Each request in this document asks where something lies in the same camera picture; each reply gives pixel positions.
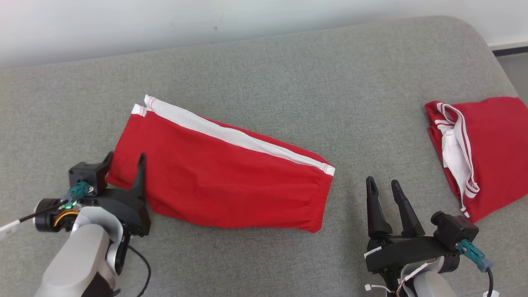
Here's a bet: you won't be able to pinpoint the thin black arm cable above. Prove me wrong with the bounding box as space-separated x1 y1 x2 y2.
113 245 152 297

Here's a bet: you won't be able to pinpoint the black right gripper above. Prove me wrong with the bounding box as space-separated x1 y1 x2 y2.
364 176 461 286

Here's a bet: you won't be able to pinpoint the white black baseboard strip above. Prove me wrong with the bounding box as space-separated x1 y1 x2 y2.
488 39 528 57

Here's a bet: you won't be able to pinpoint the red basketball jersey white sleeves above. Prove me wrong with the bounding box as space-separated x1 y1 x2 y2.
424 96 528 224

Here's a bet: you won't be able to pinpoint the right cable teal connector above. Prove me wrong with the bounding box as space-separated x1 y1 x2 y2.
455 239 496 297

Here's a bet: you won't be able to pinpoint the grey fabric sofa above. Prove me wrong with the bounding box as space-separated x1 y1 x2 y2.
0 16 528 297

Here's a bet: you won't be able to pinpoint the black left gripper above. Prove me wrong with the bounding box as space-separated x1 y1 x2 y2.
35 151 151 237

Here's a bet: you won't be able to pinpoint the red shorts white side stripe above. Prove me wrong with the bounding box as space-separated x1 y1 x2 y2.
106 94 336 234

